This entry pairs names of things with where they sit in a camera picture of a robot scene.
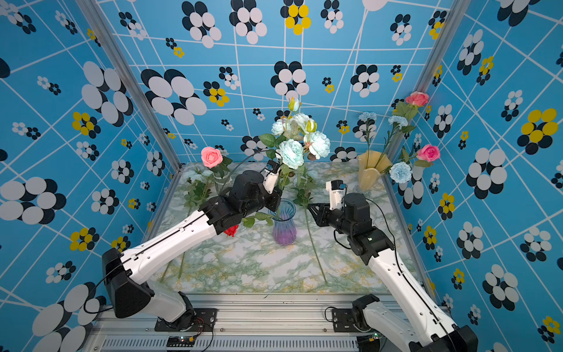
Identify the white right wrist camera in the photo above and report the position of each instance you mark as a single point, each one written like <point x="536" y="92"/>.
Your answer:
<point x="336" y="189"/>

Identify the small green circuit board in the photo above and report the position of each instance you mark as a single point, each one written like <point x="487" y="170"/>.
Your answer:
<point x="179" y="342"/>

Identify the clear ribbed glass vase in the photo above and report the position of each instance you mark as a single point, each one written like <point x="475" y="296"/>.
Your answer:
<point x="222" y="182"/>

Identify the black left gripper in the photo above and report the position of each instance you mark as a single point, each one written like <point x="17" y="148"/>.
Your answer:
<point x="276" y="195"/>

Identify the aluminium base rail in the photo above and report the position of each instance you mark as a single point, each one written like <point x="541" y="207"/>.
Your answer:
<point x="252" y="322"/>

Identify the white blue flower bunch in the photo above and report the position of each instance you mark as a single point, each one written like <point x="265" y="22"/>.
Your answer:
<point x="295" y="139"/>

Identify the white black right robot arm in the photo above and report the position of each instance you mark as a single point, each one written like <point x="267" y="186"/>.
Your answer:
<point x="425" y="327"/>

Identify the pink rose stem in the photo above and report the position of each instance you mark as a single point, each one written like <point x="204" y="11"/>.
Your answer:
<point x="214" y="160"/>

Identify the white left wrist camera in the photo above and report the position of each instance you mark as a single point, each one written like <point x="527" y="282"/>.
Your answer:
<point x="270" y="175"/>

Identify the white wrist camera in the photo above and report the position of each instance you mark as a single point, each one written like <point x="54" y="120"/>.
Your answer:
<point x="336" y="189"/>
<point x="270" y="175"/>

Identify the purple blue glass vase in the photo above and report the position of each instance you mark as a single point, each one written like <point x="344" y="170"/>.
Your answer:
<point x="284" y="229"/>

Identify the white blue flower stem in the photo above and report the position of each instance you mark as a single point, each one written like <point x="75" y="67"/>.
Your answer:
<point x="308" y="211"/>

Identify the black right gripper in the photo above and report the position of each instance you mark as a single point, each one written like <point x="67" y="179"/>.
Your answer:
<point x="324" y="212"/>

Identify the yellow fluted glass vase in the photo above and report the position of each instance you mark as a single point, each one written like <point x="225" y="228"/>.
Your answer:
<point x="372" y="166"/>

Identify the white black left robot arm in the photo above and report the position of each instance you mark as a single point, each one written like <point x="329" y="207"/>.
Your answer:
<point x="127" y="274"/>

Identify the red rose stem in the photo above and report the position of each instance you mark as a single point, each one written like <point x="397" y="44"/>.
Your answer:
<point x="250" y="221"/>

